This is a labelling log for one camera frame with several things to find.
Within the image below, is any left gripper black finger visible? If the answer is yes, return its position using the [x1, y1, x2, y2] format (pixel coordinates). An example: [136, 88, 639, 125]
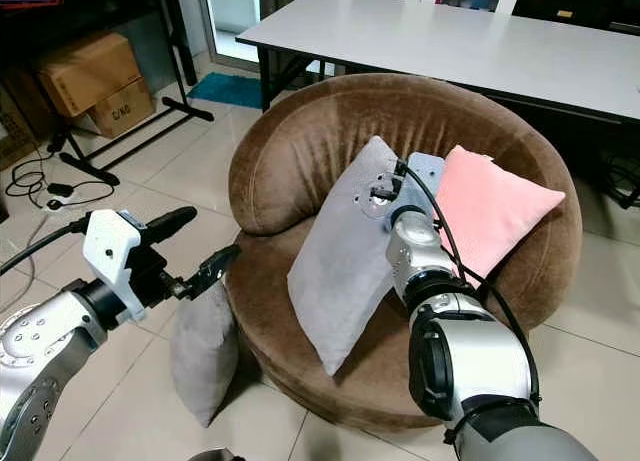
[138, 206, 199, 249]
[180, 243, 243, 301]

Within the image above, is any large grey pillow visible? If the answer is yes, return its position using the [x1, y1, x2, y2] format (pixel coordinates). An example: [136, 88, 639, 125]
[287, 135, 407, 377]

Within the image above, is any small grey pillow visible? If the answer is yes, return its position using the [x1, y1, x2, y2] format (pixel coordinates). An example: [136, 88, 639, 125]
[170, 281, 242, 429]

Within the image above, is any round brown suede sofa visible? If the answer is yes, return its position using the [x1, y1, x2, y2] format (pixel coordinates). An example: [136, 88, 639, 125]
[225, 73, 584, 432]

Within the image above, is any pink pillow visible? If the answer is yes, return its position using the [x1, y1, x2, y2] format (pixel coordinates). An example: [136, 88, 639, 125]
[400, 144, 568, 294]

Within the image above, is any blue floor mat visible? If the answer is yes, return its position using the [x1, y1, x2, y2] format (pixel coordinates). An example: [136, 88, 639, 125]
[187, 72, 266, 110]

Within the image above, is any white power strip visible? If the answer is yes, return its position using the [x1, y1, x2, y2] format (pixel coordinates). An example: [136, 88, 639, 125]
[46, 182, 77, 206]

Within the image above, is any cardboard box with black print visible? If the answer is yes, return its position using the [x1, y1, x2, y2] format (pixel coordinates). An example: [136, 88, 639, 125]
[85, 77, 158, 139]

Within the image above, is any grey folding table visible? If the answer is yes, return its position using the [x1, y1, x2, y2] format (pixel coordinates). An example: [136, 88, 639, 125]
[237, 0, 640, 210]

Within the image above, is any black metal clothes rack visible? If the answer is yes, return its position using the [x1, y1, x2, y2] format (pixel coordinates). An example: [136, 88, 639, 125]
[0, 0, 215, 188]

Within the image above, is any plain large cardboard box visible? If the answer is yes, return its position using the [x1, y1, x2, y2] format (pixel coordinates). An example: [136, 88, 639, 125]
[38, 31, 144, 119]

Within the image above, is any cardboard box with white label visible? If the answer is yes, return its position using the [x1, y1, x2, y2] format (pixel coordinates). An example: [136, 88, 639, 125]
[0, 66, 43, 168]

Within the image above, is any black cabinet with gold label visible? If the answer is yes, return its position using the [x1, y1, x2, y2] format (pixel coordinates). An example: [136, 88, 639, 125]
[510, 0, 640, 34]

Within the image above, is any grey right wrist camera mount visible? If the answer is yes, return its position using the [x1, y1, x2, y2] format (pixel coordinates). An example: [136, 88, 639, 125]
[360, 151, 447, 224]

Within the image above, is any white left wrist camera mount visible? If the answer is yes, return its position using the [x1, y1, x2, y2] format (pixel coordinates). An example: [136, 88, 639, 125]
[82, 208, 147, 322]

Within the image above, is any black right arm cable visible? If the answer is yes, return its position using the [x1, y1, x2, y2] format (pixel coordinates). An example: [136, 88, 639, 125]
[395, 158, 544, 404]

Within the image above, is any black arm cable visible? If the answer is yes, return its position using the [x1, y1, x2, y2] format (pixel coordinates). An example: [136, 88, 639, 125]
[395, 158, 544, 404]
[0, 216, 93, 278]

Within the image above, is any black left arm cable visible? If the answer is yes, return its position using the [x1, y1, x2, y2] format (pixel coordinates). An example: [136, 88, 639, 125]
[0, 216, 93, 278]

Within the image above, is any white sliding door frame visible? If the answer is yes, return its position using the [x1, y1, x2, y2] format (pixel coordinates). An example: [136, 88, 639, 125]
[188, 0, 267, 74]

